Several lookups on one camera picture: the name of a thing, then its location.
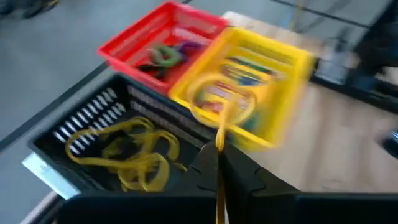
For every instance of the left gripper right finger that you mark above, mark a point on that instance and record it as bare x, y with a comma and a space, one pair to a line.
280, 208

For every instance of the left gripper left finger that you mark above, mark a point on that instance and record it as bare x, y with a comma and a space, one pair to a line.
155, 208

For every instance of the yellow rubber band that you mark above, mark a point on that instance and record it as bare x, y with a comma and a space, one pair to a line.
166, 174
220, 202
70, 140
178, 147

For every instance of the black plastic basket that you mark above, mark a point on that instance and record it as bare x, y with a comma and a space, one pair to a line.
102, 177

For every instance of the yellow Crayola crayon box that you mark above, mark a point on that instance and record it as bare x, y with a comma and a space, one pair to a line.
224, 93
248, 67
253, 123

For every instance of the yellow plastic basket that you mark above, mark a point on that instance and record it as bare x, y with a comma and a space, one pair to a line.
286, 93

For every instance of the red plastic basket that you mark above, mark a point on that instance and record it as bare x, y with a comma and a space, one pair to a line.
130, 40

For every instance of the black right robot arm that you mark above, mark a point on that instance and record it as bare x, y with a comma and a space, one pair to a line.
379, 37

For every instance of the black aluminium table frame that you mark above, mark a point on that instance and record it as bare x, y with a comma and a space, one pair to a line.
357, 93

